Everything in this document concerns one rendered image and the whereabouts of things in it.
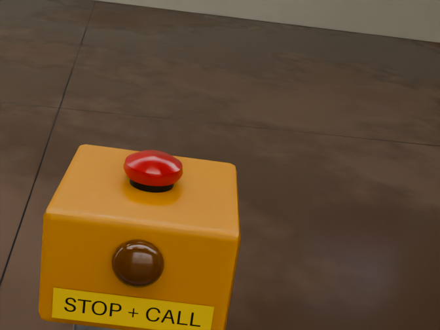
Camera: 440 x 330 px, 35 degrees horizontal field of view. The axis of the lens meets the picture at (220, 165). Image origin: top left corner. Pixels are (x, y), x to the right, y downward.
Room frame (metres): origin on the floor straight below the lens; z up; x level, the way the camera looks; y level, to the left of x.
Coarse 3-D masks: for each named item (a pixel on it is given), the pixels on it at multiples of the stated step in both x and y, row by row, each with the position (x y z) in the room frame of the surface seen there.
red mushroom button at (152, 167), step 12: (132, 156) 0.43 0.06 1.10; (144, 156) 0.43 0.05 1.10; (156, 156) 0.43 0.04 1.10; (168, 156) 0.44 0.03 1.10; (132, 168) 0.42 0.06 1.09; (144, 168) 0.42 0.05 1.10; (156, 168) 0.42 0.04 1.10; (168, 168) 0.42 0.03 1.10; (180, 168) 0.43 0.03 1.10; (132, 180) 0.42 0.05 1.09; (144, 180) 0.41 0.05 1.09; (156, 180) 0.42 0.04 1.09; (168, 180) 0.42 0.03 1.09
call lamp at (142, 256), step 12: (132, 240) 0.37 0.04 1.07; (144, 240) 0.37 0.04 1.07; (120, 252) 0.37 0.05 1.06; (132, 252) 0.37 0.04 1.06; (144, 252) 0.37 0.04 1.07; (156, 252) 0.37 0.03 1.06; (120, 264) 0.36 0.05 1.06; (132, 264) 0.36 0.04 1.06; (144, 264) 0.36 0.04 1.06; (156, 264) 0.37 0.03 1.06; (120, 276) 0.36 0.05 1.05; (132, 276) 0.36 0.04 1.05; (144, 276) 0.36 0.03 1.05; (156, 276) 0.37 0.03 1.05
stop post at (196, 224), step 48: (96, 192) 0.41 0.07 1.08; (144, 192) 0.42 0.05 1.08; (192, 192) 0.43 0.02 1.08; (48, 240) 0.37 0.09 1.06; (96, 240) 0.37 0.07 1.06; (192, 240) 0.38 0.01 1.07; (48, 288) 0.37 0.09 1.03; (96, 288) 0.37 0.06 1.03; (144, 288) 0.37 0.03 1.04; (192, 288) 0.38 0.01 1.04
